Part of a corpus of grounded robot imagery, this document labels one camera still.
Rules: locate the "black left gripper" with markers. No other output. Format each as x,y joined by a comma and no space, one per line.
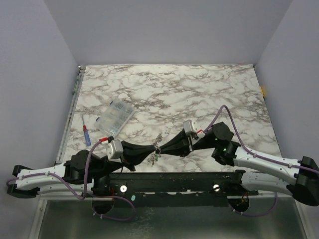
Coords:
134,155

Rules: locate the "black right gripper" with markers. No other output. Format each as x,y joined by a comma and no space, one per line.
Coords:
187,142

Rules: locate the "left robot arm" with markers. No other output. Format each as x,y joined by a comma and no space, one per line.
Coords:
86,170

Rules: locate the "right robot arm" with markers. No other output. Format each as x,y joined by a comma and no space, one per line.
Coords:
297,178

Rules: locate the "clear plastic screw box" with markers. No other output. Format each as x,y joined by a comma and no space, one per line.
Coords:
114,118

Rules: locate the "blue red screwdriver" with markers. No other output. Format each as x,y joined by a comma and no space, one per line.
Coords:
85,131

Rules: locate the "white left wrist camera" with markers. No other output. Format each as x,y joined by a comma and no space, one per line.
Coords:
114,150

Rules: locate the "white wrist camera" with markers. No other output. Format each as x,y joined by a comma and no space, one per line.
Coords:
114,150
191,129

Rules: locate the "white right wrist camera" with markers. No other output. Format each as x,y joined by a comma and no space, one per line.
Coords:
191,129

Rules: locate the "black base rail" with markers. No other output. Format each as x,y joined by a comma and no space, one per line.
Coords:
188,189

